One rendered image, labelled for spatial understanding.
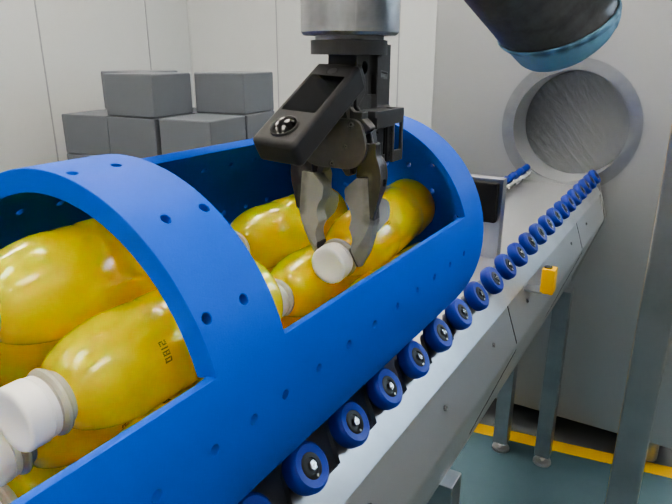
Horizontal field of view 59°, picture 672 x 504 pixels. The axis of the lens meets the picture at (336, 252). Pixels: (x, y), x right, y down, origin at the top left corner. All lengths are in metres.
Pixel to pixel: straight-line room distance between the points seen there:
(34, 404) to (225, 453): 0.11
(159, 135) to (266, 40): 2.13
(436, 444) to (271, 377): 0.41
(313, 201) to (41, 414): 0.33
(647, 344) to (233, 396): 1.07
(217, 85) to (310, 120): 3.60
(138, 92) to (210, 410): 3.66
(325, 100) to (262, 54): 5.28
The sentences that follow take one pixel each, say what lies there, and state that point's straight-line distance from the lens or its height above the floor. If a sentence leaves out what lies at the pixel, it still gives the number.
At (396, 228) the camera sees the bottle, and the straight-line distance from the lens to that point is 0.64.
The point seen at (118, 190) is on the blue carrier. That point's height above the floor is 1.22.
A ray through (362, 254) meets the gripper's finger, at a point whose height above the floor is 1.12.
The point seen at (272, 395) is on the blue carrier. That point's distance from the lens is 0.39.
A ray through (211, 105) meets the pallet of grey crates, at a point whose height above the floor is 0.98.
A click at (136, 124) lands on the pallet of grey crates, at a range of 4.00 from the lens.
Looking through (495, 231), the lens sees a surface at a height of 0.98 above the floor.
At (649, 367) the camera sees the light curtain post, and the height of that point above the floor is 0.71.
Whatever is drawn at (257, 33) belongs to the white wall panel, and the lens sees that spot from 5.82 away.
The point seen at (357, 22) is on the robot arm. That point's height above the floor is 1.33.
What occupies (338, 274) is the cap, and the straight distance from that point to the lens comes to 0.58.
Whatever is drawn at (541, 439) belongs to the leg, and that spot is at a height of 0.10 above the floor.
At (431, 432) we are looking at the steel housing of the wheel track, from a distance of 0.75.
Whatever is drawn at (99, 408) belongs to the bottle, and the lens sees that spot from 0.38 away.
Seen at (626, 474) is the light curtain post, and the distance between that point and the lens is 1.48.
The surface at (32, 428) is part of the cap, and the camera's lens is 0.36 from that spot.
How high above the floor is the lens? 1.30
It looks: 18 degrees down
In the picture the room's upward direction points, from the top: straight up
